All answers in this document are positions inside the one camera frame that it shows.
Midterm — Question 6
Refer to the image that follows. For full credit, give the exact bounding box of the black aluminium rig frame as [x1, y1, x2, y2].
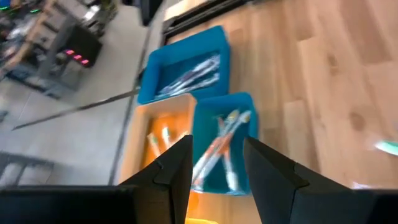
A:
[161, 0, 249, 43]

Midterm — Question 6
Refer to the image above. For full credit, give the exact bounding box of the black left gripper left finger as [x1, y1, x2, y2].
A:
[0, 134, 194, 224]

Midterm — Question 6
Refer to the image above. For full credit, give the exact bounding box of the purple bristle toothbrush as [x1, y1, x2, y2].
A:
[155, 54, 221, 94]

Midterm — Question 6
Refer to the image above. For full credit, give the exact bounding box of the blue white toothbrush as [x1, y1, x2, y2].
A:
[158, 73, 220, 98]

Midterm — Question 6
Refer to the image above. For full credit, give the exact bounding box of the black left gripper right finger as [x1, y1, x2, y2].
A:
[243, 136, 398, 224]

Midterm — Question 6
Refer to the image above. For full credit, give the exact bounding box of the small teal plastic bin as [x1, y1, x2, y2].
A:
[191, 92, 259, 196]

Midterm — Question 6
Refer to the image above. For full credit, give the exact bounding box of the grey equipment cart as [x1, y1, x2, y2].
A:
[37, 12, 104, 94]

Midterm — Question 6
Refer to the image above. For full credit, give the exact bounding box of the orange plastic bin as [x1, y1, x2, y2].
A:
[119, 93, 197, 187]

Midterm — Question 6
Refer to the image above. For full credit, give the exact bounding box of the clear-wrapped toothbrush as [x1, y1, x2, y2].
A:
[374, 139, 398, 157]

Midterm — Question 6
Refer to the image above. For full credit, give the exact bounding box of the large teal-blue plastic bin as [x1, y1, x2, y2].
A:
[137, 25, 231, 105]

